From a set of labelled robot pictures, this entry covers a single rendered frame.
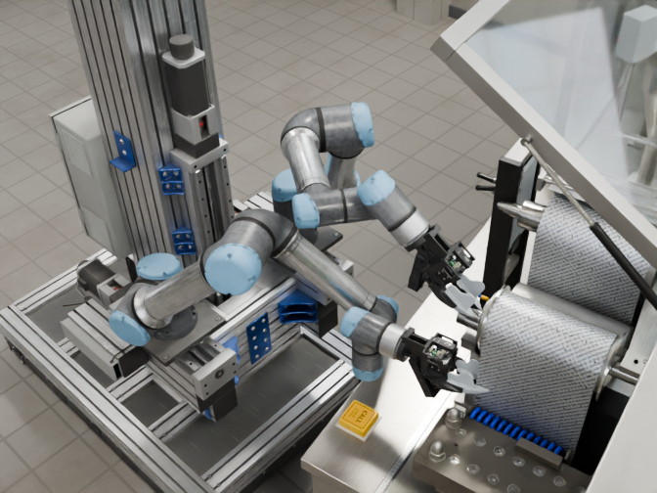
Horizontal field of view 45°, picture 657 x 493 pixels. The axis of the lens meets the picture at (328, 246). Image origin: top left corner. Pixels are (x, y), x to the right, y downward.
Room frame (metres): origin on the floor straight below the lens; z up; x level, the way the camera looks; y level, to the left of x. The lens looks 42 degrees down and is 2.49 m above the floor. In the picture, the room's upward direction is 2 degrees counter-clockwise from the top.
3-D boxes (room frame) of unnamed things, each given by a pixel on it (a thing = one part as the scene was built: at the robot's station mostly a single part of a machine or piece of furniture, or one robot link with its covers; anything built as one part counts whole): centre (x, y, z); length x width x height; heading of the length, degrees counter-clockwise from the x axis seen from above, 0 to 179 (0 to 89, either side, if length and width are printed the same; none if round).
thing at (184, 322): (1.58, 0.46, 0.87); 0.15 x 0.15 x 0.10
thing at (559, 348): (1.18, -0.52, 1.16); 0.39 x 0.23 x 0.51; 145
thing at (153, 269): (1.57, 0.46, 0.98); 0.13 x 0.12 x 0.14; 161
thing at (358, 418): (1.15, -0.06, 0.91); 0.07 x 0.07 x 0.02; 55
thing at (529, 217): (1.36, -0.46, 1.34); 0.06 x 0.06 x 0.06; 55
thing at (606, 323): (1.17, -0.51, 1.18); 0.26 x 0.12 x 0.12; 55
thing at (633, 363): (0.98, -0.58, 1.28); 0.06 x 0.05 x 0.02; 55
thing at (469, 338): (1.20, -0.33, 1.05); 0.06 x 0.05 x 0.31; 55
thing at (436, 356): (1.16, -0.21, 1.12); 0.12 x 0.08 x 0.09; 55
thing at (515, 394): (1.03, -0.41, 1.11); 0.23 x 0.01 x 0.18; 55
